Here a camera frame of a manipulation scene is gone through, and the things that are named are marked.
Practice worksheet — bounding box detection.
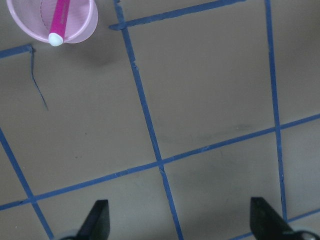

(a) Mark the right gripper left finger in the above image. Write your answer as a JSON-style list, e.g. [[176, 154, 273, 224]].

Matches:
[[60, 199, 110, 240]]

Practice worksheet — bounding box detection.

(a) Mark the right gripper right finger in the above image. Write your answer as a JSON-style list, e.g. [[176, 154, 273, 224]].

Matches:
[[249, 197, 320, 240]]

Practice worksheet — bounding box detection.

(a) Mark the pink pen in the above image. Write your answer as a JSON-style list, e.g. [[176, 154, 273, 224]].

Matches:
[[48, 0, 71, 47]]

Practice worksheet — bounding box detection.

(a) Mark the pink mesh cup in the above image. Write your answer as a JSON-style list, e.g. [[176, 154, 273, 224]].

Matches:
[[6, 0, 98, 46]]

